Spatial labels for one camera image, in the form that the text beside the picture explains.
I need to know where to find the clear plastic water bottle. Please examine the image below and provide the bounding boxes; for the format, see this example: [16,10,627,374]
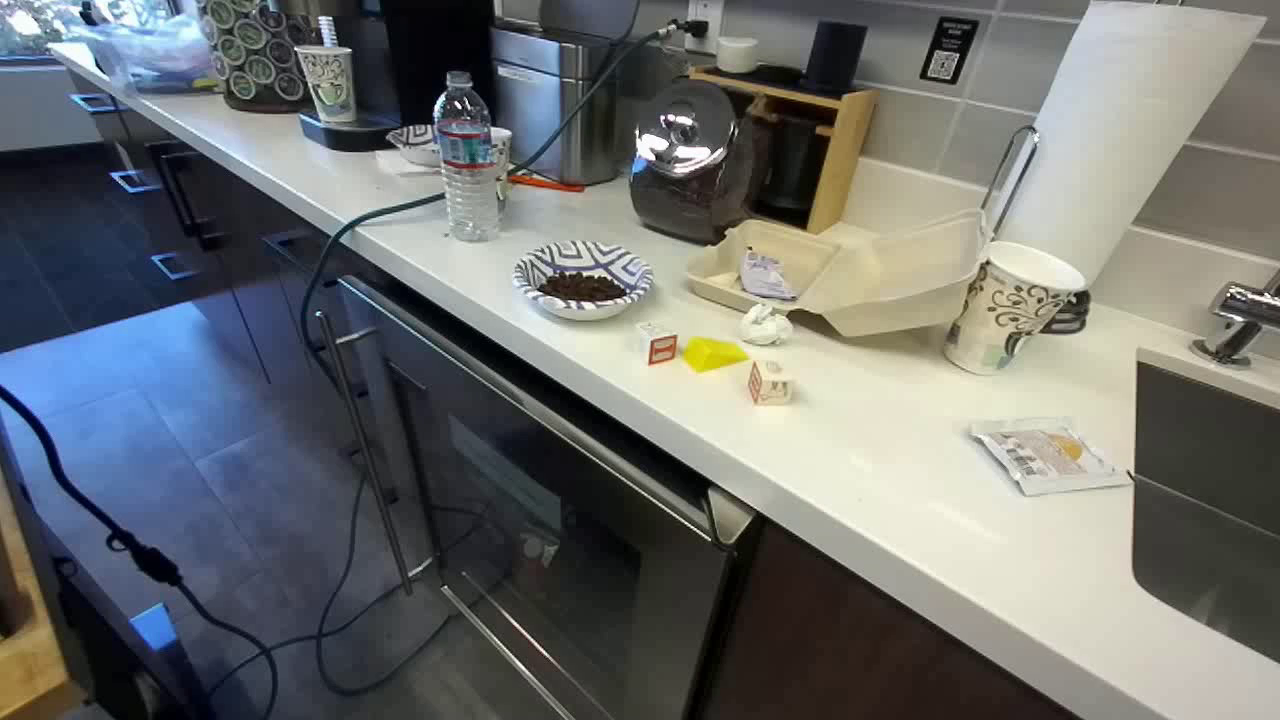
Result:
[433,67,501,242]

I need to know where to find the patterned paper cup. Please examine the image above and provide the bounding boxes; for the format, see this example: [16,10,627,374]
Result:
[943,241,1090,374]

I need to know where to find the patterned cup under Keurig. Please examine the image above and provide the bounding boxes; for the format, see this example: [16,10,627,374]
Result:
[296,42,358,123]

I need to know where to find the small red packet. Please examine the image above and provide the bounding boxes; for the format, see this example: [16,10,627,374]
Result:
[648,330,681,365]

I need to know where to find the patterned plate with crumbs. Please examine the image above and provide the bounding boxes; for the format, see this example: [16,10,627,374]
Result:
[511,241,653,318]

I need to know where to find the small white cube box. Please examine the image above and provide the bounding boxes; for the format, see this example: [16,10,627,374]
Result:
[749,358,797,405]

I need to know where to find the crumpled white paper ball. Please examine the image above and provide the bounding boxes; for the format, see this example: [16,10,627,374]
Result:
[741,305,792,349]

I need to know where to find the black glass coffee carafe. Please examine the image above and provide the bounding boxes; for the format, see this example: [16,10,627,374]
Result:
[627,81,757,242]

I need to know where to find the stainless dishwasher front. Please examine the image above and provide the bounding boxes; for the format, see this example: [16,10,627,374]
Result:
[331,274,753,720]

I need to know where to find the orange pen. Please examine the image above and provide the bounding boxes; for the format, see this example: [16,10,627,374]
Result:
[509,170,585,191]

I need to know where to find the wooden shelf rack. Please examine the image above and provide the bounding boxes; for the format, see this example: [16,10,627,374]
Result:
[688,62,875,232]

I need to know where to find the open beige takeout box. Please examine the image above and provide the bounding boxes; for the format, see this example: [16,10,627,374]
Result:
[684,216,985,338]

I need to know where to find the small patterned bowl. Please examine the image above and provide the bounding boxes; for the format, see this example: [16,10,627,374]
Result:
[390,123,440,170]

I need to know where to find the black silver Keurig coffee maker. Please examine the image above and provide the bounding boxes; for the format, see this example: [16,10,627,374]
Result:
[287,0,496,152]

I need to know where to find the clear plastic snack packet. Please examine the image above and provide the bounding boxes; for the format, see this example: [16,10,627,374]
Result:
[970,421,1123,494]

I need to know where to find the coffee pod carousel rack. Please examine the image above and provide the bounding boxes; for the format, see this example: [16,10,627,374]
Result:
[202,0,308,111]

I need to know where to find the paper towel roll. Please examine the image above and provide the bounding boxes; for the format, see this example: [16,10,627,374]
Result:
[1002,0,1264,281]

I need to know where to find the steel kitchen sink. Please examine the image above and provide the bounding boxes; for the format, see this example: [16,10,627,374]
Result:
[1129,353,1280,658]

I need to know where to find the chrome sink faucet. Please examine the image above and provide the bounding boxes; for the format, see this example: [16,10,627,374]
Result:
[1196,272,1280,368]

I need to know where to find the black power cable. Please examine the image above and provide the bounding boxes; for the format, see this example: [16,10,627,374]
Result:
[0,17,710,720]

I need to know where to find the white wall outlet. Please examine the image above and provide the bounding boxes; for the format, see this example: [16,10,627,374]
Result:
[684,0,725,54]

